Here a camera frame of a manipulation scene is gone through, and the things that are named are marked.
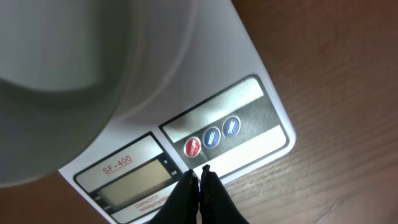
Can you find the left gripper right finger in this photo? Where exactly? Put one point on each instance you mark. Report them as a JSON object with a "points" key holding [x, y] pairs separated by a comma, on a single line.
{"points": [[216, 206]]}

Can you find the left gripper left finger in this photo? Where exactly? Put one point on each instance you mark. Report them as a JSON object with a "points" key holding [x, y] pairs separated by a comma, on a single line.
{"points": [[181, 207]]}

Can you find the white digital kitchen scale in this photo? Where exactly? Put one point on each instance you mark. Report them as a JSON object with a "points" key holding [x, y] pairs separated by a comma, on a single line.
{"points": [[220, 108]]}

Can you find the grey bowl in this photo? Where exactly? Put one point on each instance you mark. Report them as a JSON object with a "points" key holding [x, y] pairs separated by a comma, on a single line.
{"points": [[70, 67]]}

